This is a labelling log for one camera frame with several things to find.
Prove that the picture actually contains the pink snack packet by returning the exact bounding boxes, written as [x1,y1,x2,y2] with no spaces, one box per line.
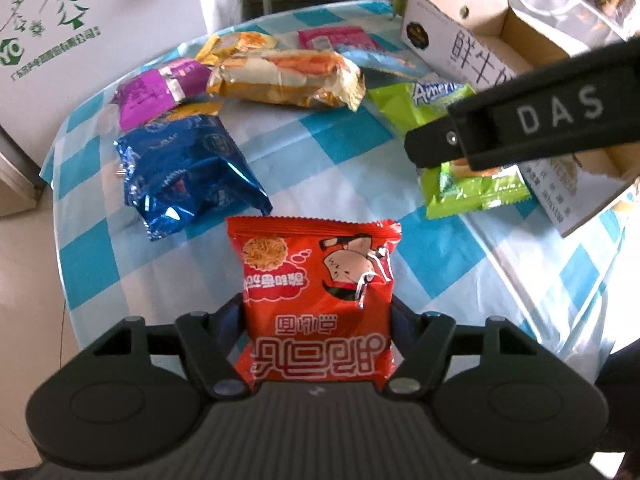
[297,26,383,53]

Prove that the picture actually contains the green snack packet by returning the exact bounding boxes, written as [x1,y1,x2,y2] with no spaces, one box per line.
[369,80,532,219]

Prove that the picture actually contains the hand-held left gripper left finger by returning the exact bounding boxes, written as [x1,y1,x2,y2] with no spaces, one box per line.
[87,294,251,402]

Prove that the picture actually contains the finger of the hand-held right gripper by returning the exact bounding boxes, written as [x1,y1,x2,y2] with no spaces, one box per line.
[404,119,471,168]

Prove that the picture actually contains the cardboard box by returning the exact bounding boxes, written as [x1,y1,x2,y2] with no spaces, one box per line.
[400,0,640,238]

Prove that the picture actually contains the small yellow cake packet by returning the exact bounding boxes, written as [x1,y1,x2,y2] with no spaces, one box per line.
[195,31,278,66]

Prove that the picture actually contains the red noodle snack packet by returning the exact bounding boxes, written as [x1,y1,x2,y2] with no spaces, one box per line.
[225,216,402,386]

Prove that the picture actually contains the white tree-print appliance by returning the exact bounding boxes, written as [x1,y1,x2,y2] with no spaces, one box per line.
[0,0,213,171]

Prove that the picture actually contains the light blue snack packet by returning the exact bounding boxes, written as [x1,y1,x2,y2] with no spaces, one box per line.
[336,45,421,77]

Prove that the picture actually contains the blue foil snack packet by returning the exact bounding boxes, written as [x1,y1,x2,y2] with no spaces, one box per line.
[114,114,273,242]

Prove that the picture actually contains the large orange bread packet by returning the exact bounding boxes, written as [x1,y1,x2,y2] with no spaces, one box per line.
[206,49,367,112]

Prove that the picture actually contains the purple snack packet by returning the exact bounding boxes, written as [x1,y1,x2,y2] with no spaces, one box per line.
[111,58,213,131]

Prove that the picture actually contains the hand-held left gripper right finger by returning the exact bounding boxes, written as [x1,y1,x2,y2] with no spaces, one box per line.
[382,294,551,401]

